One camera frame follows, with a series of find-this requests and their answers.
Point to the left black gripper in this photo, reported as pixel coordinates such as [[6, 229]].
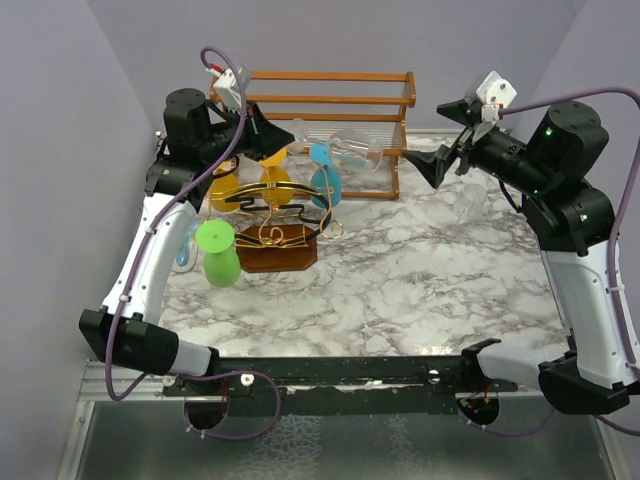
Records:
[[264, 135]]

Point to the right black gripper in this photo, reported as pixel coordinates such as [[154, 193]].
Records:
[[434, 165]]

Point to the orange wine glass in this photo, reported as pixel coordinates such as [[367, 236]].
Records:
[[273, 172], [224, 181]]

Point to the blue plastic wine glass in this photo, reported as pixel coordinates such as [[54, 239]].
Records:
[[326, 179]]

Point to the gold wire wine glass rack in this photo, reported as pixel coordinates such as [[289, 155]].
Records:
[[272, 239]]

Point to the clear glass cup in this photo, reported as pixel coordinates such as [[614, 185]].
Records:
[[347, 149]]

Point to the green plastic wine glass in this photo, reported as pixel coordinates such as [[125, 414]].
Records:
[[221, 264]]

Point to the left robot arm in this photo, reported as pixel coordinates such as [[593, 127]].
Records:
[[125, 330]]

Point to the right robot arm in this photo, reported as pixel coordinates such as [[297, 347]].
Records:
[[576, 228]]

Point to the wooden shelf rack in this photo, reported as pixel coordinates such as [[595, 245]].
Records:
[[373, 103]]

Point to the blue packaged item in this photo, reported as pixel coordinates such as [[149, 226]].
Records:
[[187, 254]]

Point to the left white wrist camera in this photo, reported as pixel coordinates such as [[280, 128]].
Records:
[[225, 87]]

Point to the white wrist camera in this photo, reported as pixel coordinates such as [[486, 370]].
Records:
[[491, 93], [225, 87]]

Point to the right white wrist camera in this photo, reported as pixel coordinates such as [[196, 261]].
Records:
[[491, 93]]

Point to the black base frame bar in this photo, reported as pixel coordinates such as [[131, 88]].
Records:
[[327, 386]]

